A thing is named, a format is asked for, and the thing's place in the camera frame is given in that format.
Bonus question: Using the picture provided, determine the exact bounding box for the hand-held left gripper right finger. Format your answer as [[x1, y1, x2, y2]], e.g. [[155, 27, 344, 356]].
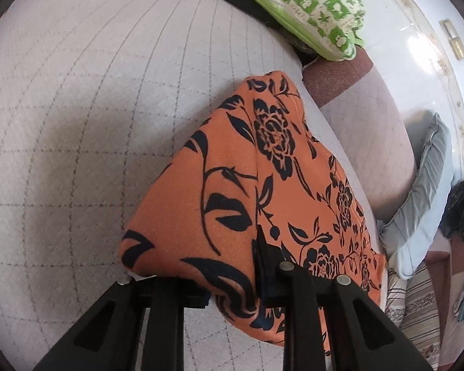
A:
[[255, 226, 430, 371]]

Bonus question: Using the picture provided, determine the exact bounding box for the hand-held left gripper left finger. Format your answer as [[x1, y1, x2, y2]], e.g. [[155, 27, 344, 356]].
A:
[[33, 276, 210, 371]]

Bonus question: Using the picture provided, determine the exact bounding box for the orange floral blouse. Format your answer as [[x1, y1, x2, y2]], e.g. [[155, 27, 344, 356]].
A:
[[118, 70, 387, 358]]

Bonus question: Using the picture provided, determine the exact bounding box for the striped floral cushion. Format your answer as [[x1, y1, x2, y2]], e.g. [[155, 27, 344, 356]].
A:
[[385, 261, 449, 371]]

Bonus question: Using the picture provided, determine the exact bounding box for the light blue pillow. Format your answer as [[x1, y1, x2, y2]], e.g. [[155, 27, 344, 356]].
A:
[[379, 112, 454, 279]]

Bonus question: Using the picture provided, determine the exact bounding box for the pink and brown bolster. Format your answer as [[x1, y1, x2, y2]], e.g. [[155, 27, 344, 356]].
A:
[[302, 46, 417, 223]]

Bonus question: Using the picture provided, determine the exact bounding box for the brown and pink sofa backrest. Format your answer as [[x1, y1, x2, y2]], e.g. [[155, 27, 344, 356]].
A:
[[425, 236, 464, 360]]

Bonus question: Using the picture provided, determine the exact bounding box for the green patterned pillow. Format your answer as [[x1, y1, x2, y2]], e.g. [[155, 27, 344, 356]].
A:
[[213, 0, 366, 62]]

